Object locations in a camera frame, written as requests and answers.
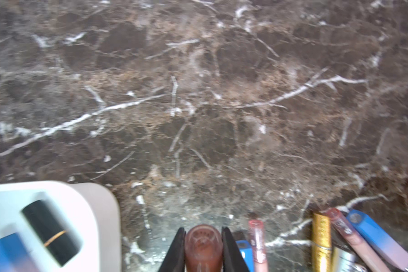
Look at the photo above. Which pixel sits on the white plastic storage box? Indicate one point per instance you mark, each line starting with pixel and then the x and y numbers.
pixel 89 213

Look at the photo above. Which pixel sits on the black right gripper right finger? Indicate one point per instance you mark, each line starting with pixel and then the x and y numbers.
pixel 232 258

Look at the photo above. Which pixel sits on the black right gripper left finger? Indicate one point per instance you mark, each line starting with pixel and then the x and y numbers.
pixel 174 260

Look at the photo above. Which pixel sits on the gold glitter lipstick tube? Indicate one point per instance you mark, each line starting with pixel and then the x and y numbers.
pixel 321 243

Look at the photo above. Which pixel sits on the blue pink gradient lipstick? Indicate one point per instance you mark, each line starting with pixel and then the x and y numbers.
pixel 379 239
pixel 247 254
pixel 14 257

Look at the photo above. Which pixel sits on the brown translucent lip gloss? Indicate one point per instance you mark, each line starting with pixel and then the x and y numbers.
pixel 203 249

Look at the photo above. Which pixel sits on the clear pink lip gloss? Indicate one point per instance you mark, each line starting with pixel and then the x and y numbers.
pixel 257 241

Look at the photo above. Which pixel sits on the long pink lip gloss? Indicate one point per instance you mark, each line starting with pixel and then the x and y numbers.
pixel 356 242

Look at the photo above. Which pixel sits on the black lipstick tube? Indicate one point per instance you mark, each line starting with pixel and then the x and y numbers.
pixel 54 237

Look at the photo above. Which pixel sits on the silver lipstick tube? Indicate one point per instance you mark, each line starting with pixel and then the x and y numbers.
pixel 344 261

